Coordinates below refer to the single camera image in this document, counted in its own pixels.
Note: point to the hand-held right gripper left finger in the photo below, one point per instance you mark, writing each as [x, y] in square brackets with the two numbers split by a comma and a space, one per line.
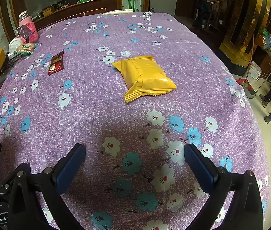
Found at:
[70, 166]

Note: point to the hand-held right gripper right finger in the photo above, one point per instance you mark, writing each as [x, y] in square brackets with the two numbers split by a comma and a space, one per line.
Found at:
[198, 169]

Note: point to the dark red gold snack packet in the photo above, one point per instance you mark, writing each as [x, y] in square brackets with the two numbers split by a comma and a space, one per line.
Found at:
[56, 62]

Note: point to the yellow snack packet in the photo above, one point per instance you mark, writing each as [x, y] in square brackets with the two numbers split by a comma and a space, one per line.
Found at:
[145, 76]

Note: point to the purple floral tablecloth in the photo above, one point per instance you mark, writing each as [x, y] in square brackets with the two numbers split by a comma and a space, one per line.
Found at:
[90, 105]

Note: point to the green biscuit packet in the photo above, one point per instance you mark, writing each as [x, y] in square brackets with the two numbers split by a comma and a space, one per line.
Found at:
[27, 48]

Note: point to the white cup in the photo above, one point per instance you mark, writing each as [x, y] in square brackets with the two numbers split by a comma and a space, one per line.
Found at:
[15, 43]

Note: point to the white plastic bucket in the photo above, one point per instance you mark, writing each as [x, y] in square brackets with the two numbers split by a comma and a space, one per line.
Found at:
[254, 71]

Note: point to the dark patterned tag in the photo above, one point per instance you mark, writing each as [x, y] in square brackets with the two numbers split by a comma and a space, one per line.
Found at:
[24, 31]

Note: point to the pink knit-sleeved bottle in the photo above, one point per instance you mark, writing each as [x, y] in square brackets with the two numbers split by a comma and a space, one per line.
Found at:
[30, 20]

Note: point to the green plastic bag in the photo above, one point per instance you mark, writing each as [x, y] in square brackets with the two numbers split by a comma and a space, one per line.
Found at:
[266, 38]

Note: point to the golden wooden cabinet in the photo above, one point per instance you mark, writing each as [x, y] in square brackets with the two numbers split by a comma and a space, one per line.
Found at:
[245, 28]

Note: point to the dark hanging jacket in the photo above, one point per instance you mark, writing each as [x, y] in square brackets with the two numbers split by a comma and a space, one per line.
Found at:
[202, 12]

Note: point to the wooden stair railing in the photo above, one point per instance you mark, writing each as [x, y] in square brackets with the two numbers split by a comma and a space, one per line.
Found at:
[224, 12]

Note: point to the brown wooden counter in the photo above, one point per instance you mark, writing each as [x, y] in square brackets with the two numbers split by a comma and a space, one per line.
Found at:
[78, 7]

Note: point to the white remote control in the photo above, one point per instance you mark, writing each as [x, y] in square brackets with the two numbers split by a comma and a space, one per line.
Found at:
[118, 11]

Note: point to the small white dotted cube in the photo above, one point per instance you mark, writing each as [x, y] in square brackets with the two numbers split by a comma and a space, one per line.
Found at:
[147, 14]

